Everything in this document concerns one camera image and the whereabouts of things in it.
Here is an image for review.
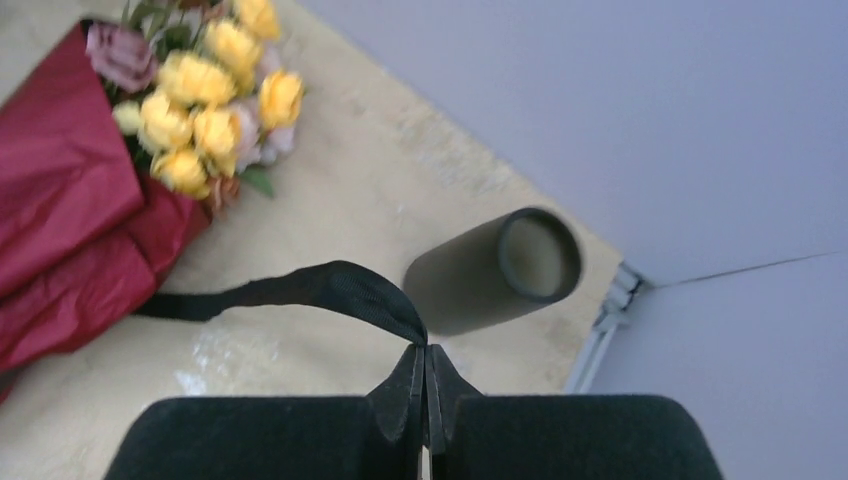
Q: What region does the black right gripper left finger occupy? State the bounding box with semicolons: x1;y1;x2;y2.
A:
105;346;424;479

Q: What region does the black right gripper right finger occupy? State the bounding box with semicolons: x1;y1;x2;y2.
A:
425;345;723;479

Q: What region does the black ribbon with gold lettering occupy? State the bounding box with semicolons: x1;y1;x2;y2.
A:
134;260;428;346

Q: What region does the flower bouquet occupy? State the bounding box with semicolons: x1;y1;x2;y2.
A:
1;0;306;395

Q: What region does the black cylindrical vase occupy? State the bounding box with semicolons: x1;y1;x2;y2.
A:
402;207;585;336

